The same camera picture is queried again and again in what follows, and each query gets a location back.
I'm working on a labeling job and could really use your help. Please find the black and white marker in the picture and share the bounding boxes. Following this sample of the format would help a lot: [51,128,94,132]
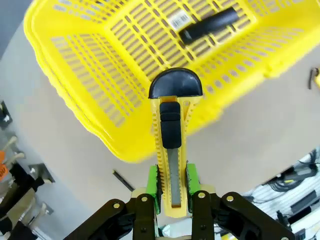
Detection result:
[178,6,239,46]

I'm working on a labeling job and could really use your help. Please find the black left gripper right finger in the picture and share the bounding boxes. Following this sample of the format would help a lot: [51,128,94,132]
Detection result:
[185,162,299,240]

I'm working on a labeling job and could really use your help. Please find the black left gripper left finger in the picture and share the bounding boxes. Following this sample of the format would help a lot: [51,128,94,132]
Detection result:
[62,164,164,240]

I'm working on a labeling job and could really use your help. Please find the grey metal bracket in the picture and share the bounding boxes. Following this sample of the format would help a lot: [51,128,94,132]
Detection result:
[28,163,56,185]

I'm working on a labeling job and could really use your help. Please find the yellow utility knife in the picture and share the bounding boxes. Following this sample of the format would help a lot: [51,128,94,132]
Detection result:
[147,67,204,219]

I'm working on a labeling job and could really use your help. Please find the tangled black cables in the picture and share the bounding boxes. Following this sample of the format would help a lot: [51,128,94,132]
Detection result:
[261,149,320,192]

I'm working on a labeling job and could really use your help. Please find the yellow plastic shopping basket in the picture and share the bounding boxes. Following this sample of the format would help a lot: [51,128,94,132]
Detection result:
[23,0,320,165]

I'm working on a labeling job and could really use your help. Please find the orange tag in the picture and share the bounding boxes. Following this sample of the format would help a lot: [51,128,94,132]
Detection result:
[0,150,10,183]

